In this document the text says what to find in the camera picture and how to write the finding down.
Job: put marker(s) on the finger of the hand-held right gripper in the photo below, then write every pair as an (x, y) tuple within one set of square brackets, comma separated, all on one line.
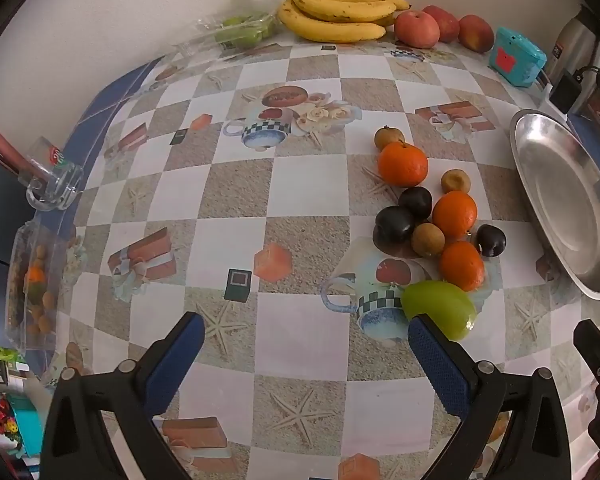
[(592, 345)]

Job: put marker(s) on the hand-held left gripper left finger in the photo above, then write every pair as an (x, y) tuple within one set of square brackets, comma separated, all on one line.
[(175, 360)]

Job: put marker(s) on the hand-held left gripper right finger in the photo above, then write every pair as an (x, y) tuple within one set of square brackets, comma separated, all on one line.
[(437, 360)]

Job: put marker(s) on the orange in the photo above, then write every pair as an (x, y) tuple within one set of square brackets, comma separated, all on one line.
[(402, 162), (462, 266), (455, 214)]

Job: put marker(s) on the brown longan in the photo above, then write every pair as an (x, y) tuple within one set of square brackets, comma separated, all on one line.
[(389, 137), (455, 180), (427, 238)]

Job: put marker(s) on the dark purple plum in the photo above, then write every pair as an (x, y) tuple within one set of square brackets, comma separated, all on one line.
[(490, 240), (415, 201), (394, 225)]

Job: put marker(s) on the silver metal plate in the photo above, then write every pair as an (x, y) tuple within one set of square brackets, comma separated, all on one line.
[(565, 195)]

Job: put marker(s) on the heap of small longans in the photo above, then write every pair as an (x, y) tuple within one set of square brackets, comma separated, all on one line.
[(42, 310)]

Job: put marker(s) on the small mandarin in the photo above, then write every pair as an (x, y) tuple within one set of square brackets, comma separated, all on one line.
[(35, 275)]

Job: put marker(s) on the clear plastic produce tub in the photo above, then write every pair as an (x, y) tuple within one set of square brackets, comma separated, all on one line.
[(20, 285)]

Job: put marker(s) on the colourful toy pile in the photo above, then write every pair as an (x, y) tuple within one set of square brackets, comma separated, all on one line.
[(5, 410)]

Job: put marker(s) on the clear glass mug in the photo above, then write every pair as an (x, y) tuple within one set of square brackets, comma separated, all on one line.
[(55, 180)]

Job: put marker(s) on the checkered printed tablecloth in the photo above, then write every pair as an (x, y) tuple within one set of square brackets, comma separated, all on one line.
[(305, 185)]

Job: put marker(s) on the black power adapter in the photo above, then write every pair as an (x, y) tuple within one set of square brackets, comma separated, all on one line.
[(564, 91)]

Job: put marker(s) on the reddish brown plank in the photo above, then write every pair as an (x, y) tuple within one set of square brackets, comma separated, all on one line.
[(5, 147)]

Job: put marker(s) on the teal box with red label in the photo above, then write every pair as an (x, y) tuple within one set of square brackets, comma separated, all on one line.
[(517, 57)]

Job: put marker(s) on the silver thermos flask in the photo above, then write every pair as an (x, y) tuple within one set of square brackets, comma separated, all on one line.
[(572, 42)]

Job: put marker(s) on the red apple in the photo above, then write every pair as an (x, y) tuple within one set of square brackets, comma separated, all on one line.
[(447, 17), (416, 29), (476, 32)]

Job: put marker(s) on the heap of green jujubes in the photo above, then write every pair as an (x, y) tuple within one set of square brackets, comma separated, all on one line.
[(245, 32)]

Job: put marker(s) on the yellow banana bunch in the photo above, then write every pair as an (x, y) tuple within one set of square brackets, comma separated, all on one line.
[(330, 30)]

